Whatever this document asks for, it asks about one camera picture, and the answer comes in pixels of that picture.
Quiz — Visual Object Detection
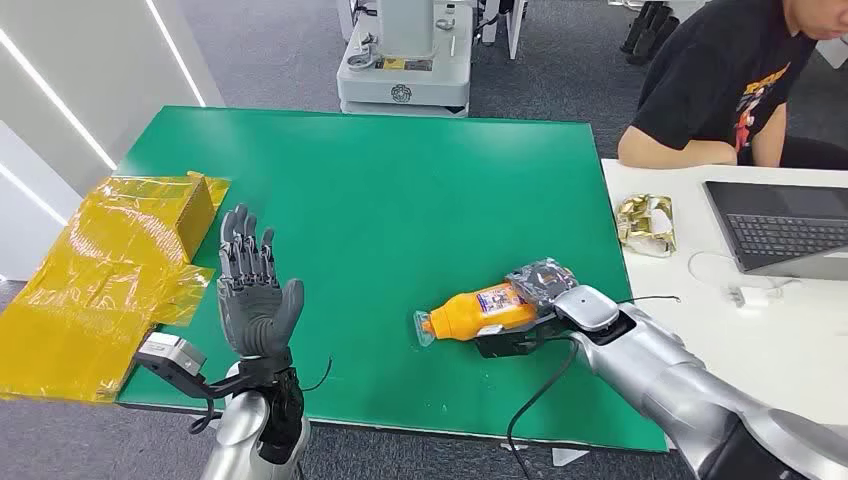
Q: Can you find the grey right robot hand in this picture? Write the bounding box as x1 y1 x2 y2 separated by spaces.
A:
504 258 579 317

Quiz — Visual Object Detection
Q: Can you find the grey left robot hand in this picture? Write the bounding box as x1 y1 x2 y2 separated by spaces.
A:
217 203 306 360

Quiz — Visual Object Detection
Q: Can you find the orange bottle with clear cap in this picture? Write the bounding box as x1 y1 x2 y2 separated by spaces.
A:
413 281 541 348

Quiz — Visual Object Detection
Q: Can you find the crumpled gold foil wrapper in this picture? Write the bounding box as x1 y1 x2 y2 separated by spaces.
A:
614 193 678 259

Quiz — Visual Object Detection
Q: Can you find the yellow tape-wrapped cardboard box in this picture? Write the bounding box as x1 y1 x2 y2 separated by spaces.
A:
0 171 232 405

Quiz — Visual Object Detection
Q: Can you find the white power adapter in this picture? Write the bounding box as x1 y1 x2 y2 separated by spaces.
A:
727 285 770 310

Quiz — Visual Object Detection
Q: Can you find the dark grey laptop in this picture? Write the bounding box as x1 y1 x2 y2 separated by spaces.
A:
703 180 848 282

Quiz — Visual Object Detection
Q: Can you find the white furniture leg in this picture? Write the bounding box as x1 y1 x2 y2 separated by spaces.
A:
480 0 529 60

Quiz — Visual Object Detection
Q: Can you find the person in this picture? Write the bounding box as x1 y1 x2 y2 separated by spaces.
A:
617 0 848 170

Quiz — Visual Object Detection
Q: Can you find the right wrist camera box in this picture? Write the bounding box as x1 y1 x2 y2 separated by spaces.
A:
473 319 578 360

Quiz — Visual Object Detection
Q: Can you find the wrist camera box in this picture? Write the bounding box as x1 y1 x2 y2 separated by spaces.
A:
135 331 209 380
473 319 578 360

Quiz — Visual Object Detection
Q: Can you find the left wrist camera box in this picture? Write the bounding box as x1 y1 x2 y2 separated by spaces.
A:
135 331 209 380

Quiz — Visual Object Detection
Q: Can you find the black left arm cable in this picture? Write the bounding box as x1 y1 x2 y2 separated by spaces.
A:
187 395 219 437

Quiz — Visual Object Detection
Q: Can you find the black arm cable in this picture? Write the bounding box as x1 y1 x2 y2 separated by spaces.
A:
187 395 219 437
506 336 582 480

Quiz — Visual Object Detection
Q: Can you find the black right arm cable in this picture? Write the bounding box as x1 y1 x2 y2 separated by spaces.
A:
506 336 582 480

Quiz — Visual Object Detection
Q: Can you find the thin white cable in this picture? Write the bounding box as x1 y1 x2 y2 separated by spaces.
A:
686 249 798 294

